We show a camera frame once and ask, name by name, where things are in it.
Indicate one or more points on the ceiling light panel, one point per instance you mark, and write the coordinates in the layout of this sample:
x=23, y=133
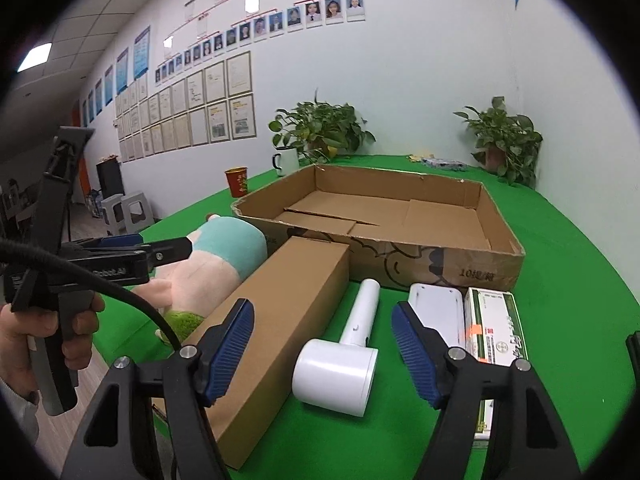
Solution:
x=34, y=57

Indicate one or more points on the row of blue wall posters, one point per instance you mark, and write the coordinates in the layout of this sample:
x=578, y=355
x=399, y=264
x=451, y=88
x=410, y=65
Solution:
x=141, y=52

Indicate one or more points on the yellow paper scrap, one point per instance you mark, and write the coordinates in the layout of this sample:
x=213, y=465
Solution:
x=419, y=157

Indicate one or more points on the white mug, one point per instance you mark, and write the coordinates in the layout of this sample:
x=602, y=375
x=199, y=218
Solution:
x=287, y=162

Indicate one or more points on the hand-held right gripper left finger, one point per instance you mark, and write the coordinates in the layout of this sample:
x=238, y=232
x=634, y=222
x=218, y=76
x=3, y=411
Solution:
x=232, y=355

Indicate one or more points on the pink and teal plush toy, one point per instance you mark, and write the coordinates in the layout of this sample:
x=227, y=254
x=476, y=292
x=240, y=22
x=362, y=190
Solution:
x=225, y=245

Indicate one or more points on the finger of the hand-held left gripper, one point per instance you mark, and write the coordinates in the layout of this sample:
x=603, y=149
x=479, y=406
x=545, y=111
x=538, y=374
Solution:
x=172, y=251
x=120, y=240

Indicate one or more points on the white handheld device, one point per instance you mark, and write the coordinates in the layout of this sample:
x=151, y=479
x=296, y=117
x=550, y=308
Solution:
x=335, y=375

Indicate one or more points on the group of framed certificates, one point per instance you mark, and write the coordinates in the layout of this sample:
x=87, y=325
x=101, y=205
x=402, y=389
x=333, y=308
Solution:
x=215, y=105

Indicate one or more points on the bushy potted plant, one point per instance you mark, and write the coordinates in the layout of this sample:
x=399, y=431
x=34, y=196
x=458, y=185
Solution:
x=320, y=127

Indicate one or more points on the potted plant in brown pot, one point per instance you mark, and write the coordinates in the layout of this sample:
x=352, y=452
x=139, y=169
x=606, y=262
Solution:
x=505, y=135

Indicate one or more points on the row of portrait photos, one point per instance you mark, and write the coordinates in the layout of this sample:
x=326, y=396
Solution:
x=310, y=14

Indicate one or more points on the person's left hand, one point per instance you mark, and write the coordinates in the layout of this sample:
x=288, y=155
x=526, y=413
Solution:
x=20, y=340

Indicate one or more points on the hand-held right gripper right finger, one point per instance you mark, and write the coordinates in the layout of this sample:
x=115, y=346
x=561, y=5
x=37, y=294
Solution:
x=415, y=355

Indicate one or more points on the grey plastic stool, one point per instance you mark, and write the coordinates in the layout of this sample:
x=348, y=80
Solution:
x=136, y=215
x=112, y=212

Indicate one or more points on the white plastic device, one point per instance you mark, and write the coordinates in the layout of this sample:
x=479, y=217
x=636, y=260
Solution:
x=440, y=310

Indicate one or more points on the person's left forearm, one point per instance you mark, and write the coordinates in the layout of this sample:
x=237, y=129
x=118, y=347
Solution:
x=17, y=410

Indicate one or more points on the large cardboard box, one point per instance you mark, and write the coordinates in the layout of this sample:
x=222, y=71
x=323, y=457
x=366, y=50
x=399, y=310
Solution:
x=475, y=270

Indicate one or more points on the blue packet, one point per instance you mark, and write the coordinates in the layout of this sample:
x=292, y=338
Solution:
x=444, y=163

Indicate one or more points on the red paper cup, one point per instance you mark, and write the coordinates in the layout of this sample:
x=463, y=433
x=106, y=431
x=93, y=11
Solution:
x=237, y=182

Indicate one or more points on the long brown cardboard box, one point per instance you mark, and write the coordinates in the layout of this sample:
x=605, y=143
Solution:
x=290, y=300

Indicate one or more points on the black cabinet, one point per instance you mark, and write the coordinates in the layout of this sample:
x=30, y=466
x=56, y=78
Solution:
x=110, y=177

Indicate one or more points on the green and white medicine box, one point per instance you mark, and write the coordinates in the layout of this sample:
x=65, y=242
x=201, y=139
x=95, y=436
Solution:
x=492, y=325

